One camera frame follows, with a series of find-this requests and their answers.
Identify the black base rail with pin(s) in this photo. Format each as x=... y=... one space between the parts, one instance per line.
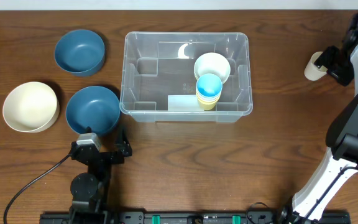
x=158 y=218

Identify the light blue cup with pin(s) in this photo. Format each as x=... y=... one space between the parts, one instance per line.
x=209 y=85

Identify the dark blue bowl near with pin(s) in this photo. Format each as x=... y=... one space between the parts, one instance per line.
x=94 y=107

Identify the dark blue bowl far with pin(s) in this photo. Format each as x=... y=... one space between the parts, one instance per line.
x=80 y=52

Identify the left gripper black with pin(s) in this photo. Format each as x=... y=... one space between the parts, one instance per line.
x=103 y=156

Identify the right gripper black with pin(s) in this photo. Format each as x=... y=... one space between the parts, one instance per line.
x=330 y=63

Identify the cream cup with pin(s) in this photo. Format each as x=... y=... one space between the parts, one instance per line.
x=312 y=72

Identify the clear plastic storage container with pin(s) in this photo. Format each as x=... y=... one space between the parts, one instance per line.
x=159 y=84

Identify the yellow cup front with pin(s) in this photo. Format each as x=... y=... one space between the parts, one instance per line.
x=207 y=107

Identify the yellow cup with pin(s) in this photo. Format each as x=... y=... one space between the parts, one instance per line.
x=207 y=102
x=207 y=107

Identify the cream large bowl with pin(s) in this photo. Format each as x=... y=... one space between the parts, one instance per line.
x=31 y=107

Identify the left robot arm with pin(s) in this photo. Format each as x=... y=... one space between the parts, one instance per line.
x=90 y=189

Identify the dark blue bowl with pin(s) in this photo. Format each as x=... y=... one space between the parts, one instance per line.
x=80 y=52
x=94 y=107

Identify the pink cup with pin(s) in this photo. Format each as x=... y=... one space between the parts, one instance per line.
x=207 y=97

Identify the white small bowl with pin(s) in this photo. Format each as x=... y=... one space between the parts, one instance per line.
x=212 y=63

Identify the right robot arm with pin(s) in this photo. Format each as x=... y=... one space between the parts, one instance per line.
x=340 y=160

